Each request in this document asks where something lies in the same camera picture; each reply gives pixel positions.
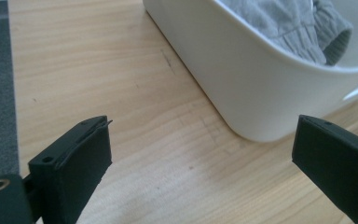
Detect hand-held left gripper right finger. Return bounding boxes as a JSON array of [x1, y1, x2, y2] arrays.
[[292, 114, 358, 224]]

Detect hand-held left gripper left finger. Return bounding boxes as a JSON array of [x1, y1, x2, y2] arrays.
[[28, 115, 113, 224]]

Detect white plastic bin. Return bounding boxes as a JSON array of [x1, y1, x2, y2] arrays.
[[143, 0, 358, 144]]

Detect grey shorts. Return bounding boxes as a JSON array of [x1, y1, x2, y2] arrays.
[[220, 0, 354, 67]]

